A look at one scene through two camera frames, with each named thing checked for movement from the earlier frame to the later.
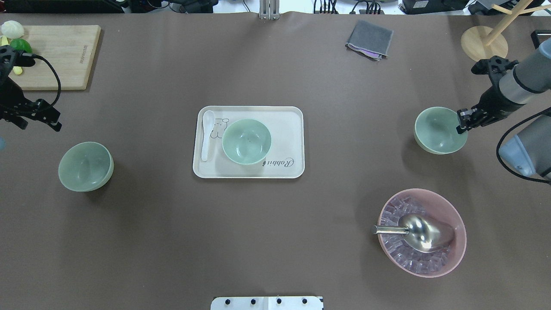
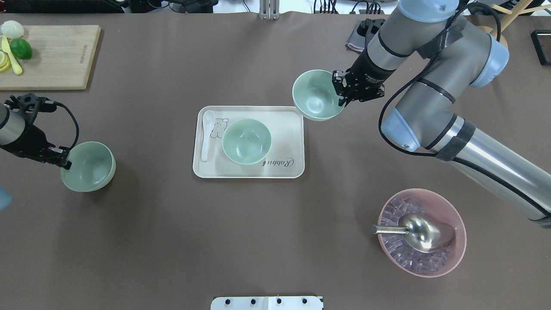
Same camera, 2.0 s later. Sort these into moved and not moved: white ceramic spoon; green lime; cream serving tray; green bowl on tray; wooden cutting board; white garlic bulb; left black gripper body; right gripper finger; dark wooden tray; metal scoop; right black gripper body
Moved: right black gripper body; right gripper finger; left black gripper body
Not moved: white garlic bulb; wooden cutting board; cream serving tray; metal scoop; green bowl on tray; green lime; dark wooden tray; white ceramic spoon
